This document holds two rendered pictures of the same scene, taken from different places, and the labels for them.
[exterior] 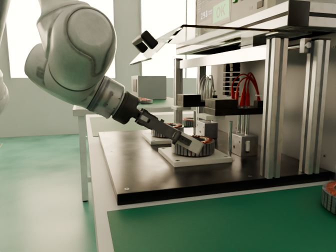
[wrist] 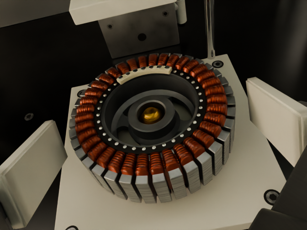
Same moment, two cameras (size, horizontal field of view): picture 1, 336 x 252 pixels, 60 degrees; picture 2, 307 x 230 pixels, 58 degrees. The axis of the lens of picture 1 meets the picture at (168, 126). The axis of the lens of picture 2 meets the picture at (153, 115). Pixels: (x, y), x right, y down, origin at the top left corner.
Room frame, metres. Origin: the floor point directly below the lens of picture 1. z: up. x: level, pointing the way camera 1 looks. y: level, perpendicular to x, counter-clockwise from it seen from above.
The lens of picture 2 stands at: (0.69, 0.05, 0.95)
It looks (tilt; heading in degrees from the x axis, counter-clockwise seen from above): 49 degrees down; 292
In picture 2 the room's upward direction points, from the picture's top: 16 degrees counter-clockwise
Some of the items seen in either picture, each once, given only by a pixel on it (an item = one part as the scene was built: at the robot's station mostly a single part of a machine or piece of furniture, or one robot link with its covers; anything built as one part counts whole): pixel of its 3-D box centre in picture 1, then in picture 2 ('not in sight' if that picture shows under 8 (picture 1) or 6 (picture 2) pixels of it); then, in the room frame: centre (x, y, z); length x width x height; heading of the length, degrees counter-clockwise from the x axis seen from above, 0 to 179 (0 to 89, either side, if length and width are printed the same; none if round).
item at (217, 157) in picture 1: (192, 154); (158, 138); (0.74, -0.07, 0.78); 0.15 x 0.15 x 0.01; 16
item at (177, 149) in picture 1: (193, 145); (152, 118); (0.74, -0.07, 0.80); 0.11 x 0.11 x 0.04
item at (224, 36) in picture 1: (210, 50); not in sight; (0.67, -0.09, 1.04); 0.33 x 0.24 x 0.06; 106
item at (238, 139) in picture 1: (242, 143); (138, 17); (0.78, -0.20, 0.80); 0.08 x 0.05 x 0.06; 16
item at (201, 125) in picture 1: (206, 128); not in sight; (1.02, -0.14, 0.80); 0.08 x 0.05 x 0.06; 16
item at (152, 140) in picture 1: (167, 137); not in sight; (0.98, 0.00, 0.78); 0.15 x 0.15 x 0.01; 16
